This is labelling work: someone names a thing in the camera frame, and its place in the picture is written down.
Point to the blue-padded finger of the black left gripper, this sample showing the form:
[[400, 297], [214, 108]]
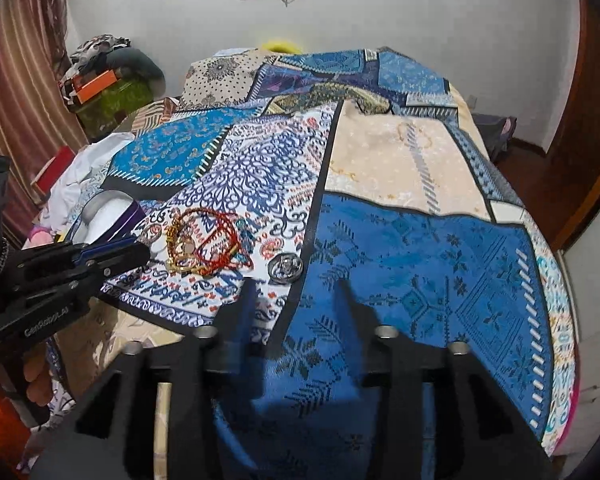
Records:
[[123, 250]]

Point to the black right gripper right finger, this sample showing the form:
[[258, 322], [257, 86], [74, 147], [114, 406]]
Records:
[[478, 431]]

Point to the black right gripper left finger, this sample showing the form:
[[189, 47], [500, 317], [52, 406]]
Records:
[[110, 433]]

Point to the red gold bangle bundle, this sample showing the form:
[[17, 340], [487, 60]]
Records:
[[204, 242]]

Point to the silver round brooch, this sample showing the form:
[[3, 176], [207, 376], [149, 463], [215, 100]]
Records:
[[285, 268]]

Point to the white jewelry box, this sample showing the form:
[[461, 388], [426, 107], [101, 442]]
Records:
[[107, 216]]

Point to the left hand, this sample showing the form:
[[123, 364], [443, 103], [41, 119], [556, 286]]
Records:
[[36, 372]]

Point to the white crumpled cloth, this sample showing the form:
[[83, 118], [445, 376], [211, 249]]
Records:
[[80, 182]]

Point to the red book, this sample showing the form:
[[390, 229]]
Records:
[[53, 170]]

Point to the green patterned bag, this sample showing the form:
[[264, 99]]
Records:
[[102, 114]]

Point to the striped brown cloth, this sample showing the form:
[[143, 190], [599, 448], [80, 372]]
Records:
[[153, 115]]

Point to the orange box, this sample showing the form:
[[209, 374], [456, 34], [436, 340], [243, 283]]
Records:
[[86, 87]]

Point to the striped red curtain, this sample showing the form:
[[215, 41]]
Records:
[[34, 120]]

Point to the patchwork blue bedspread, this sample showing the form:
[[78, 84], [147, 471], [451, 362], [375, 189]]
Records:
[[366, 165]]

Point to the pile of dark clothes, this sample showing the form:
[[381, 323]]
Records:
[[109, 52]]

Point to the yellow pillow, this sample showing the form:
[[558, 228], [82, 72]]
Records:
[[281, 46]]

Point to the wooden door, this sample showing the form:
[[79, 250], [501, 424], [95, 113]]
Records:
[[575, 152]]

